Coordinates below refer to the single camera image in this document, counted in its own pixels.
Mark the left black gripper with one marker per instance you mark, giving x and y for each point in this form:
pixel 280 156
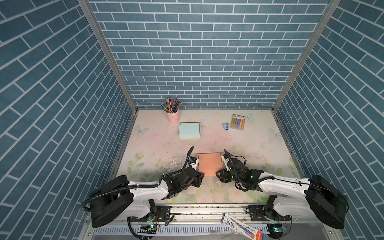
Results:
pixel 198 177

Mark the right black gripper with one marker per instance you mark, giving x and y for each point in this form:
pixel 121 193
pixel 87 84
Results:
pixel 222 175

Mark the pink paper box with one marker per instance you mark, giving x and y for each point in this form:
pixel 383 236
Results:
pixel 210 163

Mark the mint green paper box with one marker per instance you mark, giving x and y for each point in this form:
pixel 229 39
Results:
pixel 189 130

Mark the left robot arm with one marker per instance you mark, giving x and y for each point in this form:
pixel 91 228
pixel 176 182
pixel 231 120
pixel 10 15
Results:
pixel 122 198

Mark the white red toothpaste box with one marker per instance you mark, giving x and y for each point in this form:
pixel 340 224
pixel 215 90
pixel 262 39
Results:
pixel 242 228

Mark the clear case of markers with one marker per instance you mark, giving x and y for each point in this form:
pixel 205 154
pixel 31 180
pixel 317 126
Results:
pixel 237 122

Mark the pink pencil cup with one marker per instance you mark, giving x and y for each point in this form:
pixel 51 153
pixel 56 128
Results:
pixel 173 118

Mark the right green circuit board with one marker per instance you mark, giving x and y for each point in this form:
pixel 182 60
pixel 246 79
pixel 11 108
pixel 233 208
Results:
pixel 276 231

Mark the green circuit board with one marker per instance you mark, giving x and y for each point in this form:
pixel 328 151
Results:
pixel 147 229
pixel 276 231

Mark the bundle of coloured pencils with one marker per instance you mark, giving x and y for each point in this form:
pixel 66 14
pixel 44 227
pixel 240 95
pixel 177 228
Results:
pixel 171 105

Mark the left green circuit board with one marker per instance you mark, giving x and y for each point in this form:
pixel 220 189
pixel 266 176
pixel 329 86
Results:
pixel 147 229

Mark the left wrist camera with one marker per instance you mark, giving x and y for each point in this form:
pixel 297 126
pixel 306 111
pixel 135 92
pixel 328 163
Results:
pixel 194 163

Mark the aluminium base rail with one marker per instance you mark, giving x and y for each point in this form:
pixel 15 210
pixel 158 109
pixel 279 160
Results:
pixel 201 221

